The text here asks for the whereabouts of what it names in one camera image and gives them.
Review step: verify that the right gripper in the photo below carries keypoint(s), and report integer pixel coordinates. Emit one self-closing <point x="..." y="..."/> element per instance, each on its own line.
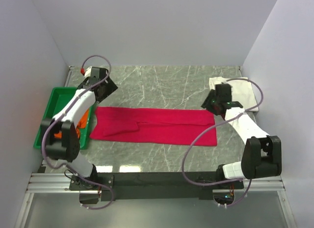
<point x="206" y="103"/>

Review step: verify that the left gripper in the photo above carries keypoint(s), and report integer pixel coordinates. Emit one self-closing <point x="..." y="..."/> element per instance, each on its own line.
<point x="111" y="87"/>

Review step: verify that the pink t shirt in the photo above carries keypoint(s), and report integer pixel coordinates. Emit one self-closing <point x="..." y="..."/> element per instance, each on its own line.
<point x="150" y="125"/>

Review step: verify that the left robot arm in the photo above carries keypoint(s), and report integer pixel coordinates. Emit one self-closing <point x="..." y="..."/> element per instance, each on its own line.
<point x="60" y="146"/>

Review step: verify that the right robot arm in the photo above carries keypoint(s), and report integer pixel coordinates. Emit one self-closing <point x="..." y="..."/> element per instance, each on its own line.
<point x="262" y="155"/>

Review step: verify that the folded white t shirt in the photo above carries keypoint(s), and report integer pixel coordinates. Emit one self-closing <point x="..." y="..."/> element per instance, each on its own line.
<point x="242" y="91"/>

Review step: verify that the orange t shirt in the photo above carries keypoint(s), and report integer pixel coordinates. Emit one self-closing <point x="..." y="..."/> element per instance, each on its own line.
<point x="81" y="125"/>

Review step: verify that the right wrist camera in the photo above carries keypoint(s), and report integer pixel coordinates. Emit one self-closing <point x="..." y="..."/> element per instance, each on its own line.
<point x="223" y="92"/>

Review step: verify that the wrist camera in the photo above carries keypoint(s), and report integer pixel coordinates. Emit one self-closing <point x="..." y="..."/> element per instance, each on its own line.
<point x="95" y="72"/>
<point x="223" y="92"/>

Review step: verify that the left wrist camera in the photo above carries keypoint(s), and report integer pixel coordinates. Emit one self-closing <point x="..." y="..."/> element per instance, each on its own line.
<point x="95" y="72"/>

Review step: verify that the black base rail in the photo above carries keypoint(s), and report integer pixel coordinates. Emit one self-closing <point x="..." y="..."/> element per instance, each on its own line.
<point x="155" y="185"/>

